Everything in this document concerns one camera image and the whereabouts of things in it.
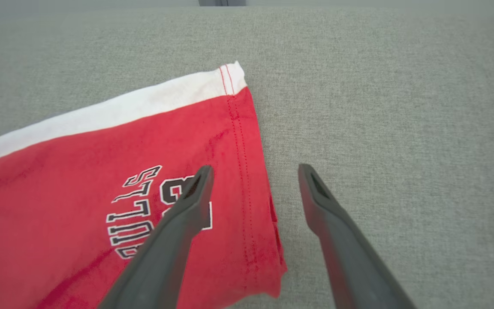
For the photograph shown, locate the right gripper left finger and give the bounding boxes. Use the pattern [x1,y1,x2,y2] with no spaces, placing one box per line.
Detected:
[97,165,214,309]

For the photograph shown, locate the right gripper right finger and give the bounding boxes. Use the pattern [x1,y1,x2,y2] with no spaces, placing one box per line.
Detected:
[298,164,417,309]

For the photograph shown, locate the red shorts with white stripes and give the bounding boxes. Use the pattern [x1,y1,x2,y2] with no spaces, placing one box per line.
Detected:
[0,61,288,309]

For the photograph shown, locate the grey fabric sofa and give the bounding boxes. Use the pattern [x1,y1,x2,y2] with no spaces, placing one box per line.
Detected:
[0,5,494,309]

